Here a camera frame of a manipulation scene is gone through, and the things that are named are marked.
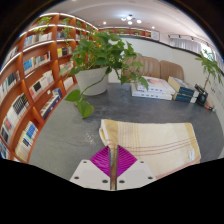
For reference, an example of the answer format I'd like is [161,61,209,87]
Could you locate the leafy plant in white pot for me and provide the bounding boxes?
[59,31,150,120]

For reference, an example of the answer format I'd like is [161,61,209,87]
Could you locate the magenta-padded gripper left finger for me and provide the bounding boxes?
[69,145,114,191]

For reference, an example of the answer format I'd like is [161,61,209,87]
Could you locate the orange wooden bookshelf unit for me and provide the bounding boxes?
[0,12,153,163]

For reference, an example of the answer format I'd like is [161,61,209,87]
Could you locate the red-spined thin book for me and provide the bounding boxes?
[204,102,216,113]

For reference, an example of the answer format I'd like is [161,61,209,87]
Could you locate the white large book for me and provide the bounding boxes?
[129,84,174,101]
[134,76,176,95]

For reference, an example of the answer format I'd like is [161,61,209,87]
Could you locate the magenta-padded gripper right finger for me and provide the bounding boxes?
[116,145,157,191]

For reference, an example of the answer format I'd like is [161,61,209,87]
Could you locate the yellow beige striped towel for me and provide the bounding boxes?
[98,118,202,191]

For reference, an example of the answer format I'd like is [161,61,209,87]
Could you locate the white window curtain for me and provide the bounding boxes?
[168,33,224,66]

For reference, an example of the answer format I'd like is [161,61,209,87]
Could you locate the tall plant in black pot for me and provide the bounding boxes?
[194,49,224,107]

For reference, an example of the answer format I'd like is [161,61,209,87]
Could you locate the ceiling lights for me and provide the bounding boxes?
[101,13,156,31]

